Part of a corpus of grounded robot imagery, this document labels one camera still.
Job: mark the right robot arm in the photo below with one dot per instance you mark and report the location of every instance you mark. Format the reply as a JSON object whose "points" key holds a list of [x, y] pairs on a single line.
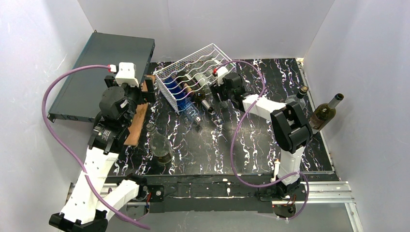
{"points": [[292, 133]]}

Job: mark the clear round bottle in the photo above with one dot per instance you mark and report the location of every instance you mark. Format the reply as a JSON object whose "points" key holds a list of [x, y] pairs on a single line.
{"points": [[159, 145]]}

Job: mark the dark green wine bottle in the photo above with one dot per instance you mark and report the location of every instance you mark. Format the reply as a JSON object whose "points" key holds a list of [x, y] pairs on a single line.
{"points": [[193, 89]]}

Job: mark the clear bottle in rack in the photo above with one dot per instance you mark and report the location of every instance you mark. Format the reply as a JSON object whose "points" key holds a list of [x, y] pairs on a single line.
{"points": [[211, 65]]}

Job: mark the blue glass bottle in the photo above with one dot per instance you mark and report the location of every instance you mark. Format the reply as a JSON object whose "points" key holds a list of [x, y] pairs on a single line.
{"points": [[179, 100]]}

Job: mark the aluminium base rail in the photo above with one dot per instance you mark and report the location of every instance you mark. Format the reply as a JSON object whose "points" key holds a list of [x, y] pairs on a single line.
{"points": [[229, 196]]}

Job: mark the olive wine bottle far right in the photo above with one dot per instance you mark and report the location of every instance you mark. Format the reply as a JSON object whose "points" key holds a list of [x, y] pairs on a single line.
{"points": [[324, 113]]}

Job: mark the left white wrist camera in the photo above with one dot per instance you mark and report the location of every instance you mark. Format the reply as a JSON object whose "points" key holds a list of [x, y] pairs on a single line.
{"points": [[125, 73]]}

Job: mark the dark grey flat box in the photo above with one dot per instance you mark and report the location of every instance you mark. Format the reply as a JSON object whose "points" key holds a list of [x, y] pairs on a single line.
{"points": [[80, 95]]}

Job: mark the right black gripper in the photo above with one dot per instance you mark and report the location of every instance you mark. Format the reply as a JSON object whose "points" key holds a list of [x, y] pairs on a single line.
{"points": [[221, 87]]}

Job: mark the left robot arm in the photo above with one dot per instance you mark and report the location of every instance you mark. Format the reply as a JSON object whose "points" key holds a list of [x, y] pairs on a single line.
{"points": [[87, 210]]}

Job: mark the brown wooden board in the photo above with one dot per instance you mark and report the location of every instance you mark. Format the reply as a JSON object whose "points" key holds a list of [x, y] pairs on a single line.
{"points": [[137, 122]]}

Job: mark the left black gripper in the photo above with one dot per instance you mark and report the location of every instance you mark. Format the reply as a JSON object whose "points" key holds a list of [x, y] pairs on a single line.
{"points": [[140, 91]]}

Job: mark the clear square liquor bottle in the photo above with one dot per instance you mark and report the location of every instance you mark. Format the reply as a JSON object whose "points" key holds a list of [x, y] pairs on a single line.
{"points": [[298, 97]]}

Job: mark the clear short bottle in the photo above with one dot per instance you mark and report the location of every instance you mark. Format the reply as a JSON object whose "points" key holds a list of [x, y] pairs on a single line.
{"points": [[204, 82]]}

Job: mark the white wire wine rack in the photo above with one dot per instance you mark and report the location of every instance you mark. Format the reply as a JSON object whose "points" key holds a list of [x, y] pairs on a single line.
{"points": [[194, 63]]}

